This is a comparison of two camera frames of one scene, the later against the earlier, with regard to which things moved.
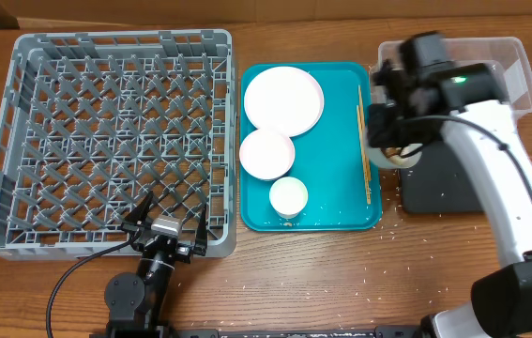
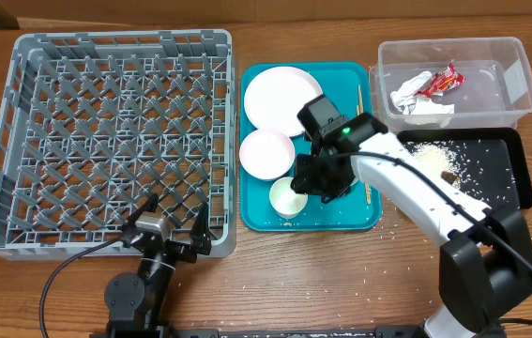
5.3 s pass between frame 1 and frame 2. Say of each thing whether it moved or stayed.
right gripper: moved
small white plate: stayed
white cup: stayed
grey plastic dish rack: stayed
